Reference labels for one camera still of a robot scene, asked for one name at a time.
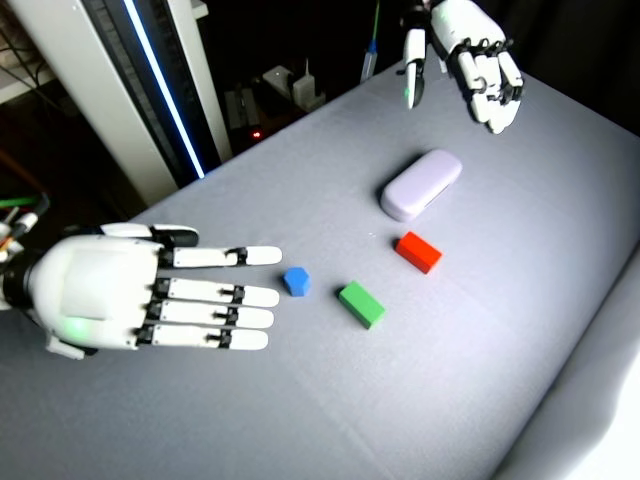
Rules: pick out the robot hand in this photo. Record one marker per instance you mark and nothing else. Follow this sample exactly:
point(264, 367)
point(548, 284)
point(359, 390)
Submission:
point(462, 25)
point(85, 285)

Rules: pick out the lilac glasses case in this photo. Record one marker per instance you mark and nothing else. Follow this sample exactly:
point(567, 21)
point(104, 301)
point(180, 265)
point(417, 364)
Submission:
point(420, 185)

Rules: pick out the white power adapter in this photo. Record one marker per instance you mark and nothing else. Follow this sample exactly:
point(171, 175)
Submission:
point(306, 90)

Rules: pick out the white charger box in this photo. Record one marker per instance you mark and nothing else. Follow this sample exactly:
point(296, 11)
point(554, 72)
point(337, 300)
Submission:
point(277, 77)

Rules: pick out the white column with blue light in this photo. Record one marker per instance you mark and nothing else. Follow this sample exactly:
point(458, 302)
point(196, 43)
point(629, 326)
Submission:
point(90, 85)

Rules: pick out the white shelf board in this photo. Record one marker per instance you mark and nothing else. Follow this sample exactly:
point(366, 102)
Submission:
point(20, 85)

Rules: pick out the blue hexagonal block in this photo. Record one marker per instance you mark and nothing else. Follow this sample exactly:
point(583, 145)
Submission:
point(296, 281)

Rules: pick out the red rectangular block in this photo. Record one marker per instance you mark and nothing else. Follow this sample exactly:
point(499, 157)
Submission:
point(417, 250)

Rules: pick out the black power strip red light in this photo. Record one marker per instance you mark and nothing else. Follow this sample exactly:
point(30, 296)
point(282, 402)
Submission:
point(242, 112)

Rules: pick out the green rectangular block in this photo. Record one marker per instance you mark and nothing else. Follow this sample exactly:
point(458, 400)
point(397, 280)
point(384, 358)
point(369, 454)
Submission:
point(361, 302)

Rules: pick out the grey table cloth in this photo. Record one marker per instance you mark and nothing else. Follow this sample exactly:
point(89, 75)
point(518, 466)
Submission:
point(350, 390)

